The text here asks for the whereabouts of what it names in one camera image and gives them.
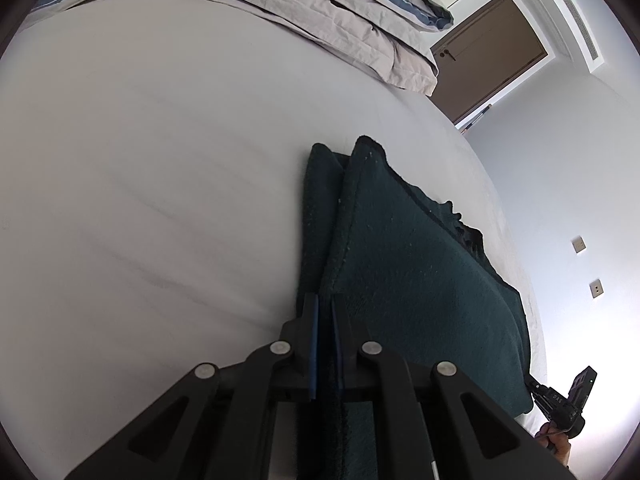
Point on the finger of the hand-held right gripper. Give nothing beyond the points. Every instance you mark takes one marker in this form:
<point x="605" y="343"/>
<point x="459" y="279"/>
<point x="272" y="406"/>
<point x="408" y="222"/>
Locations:
<point x="534" y="387"/>

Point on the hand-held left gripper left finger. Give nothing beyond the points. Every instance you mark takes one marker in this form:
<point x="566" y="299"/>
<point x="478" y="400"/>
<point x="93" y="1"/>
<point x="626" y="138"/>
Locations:
<point x="312" y="340"/>

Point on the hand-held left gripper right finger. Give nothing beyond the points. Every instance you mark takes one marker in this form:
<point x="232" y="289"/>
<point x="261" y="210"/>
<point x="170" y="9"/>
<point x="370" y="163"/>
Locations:
<point x="337" y="345"/>

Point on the dark green towel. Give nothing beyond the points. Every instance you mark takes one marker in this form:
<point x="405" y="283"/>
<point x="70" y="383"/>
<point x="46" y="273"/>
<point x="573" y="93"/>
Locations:
<point x="410" y="280"/>

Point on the person's right hand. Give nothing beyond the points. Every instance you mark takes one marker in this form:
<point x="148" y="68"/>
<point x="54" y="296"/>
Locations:
<point x="556" y="447"/>

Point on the bed with white sheet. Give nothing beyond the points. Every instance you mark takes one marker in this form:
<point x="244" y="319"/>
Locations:
<point x="150" y="160"/>

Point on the brown door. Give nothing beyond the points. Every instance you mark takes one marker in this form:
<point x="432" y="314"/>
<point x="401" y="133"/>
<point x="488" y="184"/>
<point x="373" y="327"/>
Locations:
<point x="490" y="60"/>

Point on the folded beige and blue duvet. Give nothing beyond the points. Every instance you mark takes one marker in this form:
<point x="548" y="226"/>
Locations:
<point x="325" y="10"/>

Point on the white ceiling air vent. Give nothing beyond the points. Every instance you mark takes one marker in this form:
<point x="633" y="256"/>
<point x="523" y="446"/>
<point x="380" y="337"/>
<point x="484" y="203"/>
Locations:
<point x="575" y="17"/>

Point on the beige wall plate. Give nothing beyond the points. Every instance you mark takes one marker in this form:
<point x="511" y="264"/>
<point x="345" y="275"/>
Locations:
<point x="596" y="287"/>
<point x="579" y="244"/>

